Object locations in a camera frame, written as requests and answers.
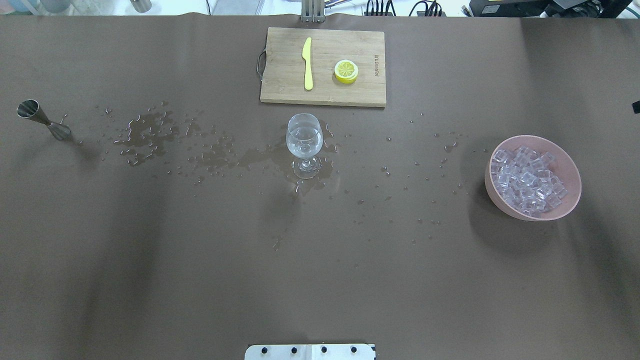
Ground aluminium frame post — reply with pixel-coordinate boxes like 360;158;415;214
300;0;326;23

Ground bamboo cutting board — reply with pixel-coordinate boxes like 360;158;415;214
260;27;387;109

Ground black coiled cables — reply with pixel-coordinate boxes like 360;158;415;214
364;0;447;18

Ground steel double jigger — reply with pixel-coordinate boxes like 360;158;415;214
16;99;72;141

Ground clear ice cubes pile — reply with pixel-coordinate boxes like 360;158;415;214
489;146;569;218

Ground clear wine glass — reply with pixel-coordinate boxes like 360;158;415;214
285;112;323;180

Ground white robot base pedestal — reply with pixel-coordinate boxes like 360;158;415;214
244;343;378;360

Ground pink bowl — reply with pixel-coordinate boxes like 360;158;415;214
484;135;582;222

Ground yellow lemon slice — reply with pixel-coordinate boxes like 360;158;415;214
333;59;359;84

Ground yellow plastic knife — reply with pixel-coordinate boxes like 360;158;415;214
301;37;314;91

